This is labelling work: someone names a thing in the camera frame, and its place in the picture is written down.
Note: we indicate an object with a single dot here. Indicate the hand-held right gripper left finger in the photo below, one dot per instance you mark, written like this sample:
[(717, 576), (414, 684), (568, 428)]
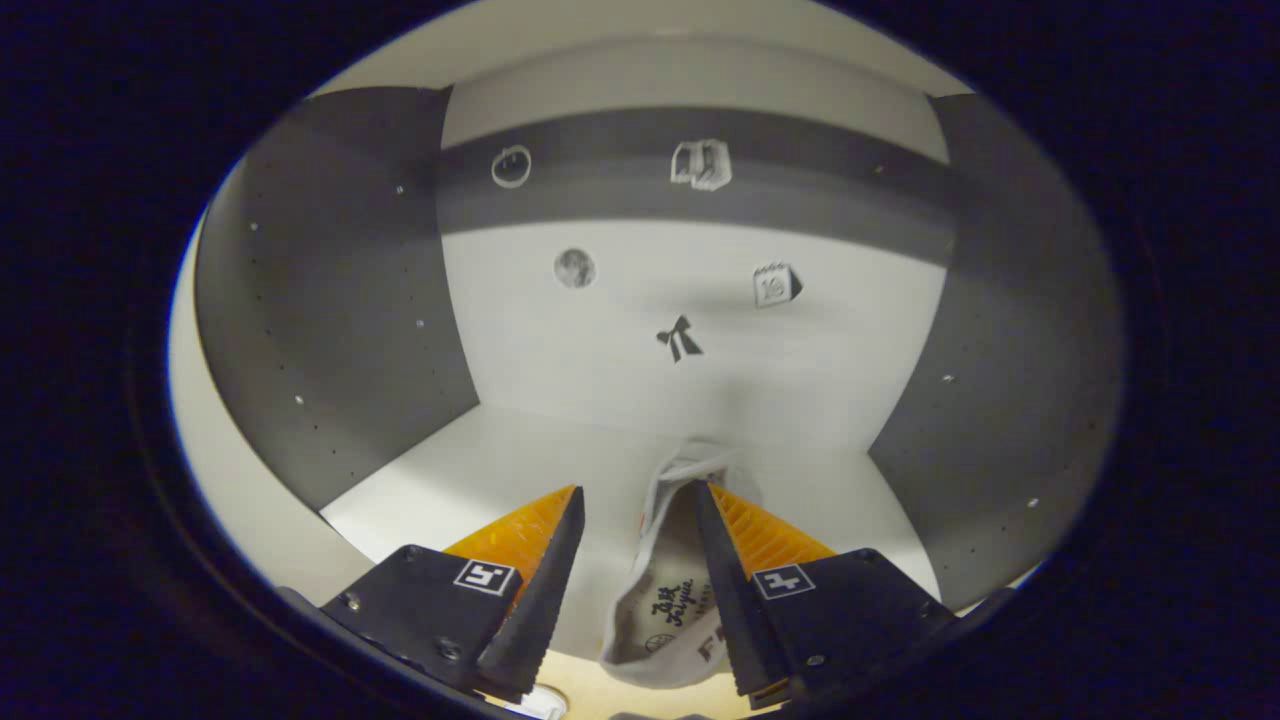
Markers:
[(545, 600)]

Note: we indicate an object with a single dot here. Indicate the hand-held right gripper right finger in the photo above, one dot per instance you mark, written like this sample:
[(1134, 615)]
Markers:
[(730, 600)]

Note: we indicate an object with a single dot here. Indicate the grey shoe cabinet door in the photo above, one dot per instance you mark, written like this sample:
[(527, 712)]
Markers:
[(235, 450)]

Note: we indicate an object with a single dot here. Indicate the grey shoe cabinet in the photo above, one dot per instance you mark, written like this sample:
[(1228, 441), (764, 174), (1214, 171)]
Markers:
[(330, 300)]

